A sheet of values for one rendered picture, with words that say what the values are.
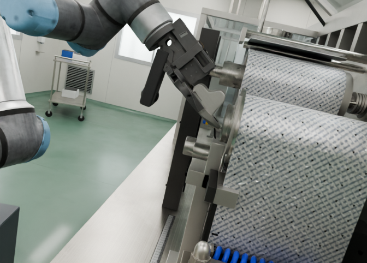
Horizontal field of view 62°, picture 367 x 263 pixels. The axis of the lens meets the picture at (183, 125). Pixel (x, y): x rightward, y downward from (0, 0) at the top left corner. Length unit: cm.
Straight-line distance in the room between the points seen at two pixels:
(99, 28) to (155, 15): 11
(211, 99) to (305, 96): 28
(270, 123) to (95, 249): 47
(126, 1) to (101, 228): 54
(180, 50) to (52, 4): 23
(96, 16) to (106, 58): 594
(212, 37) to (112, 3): 33
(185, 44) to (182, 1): 568
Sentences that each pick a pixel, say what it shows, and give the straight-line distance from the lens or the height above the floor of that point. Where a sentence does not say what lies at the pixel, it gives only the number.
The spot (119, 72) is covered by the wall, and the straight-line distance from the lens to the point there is 647.
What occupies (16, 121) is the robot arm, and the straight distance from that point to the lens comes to 81.
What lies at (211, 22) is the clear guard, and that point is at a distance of 156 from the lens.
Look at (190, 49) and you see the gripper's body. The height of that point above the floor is 137.
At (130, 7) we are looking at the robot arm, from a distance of 59.
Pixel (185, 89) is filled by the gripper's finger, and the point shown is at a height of 130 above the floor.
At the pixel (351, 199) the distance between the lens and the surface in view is 60.
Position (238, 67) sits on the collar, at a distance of 80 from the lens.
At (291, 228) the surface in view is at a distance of 60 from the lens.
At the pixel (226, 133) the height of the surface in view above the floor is 124.
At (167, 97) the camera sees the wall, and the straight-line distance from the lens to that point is 622.
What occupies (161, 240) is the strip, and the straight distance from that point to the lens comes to 82.
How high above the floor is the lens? 136
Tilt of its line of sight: 13 degrees down
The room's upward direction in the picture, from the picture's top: 13 degrees clockwise
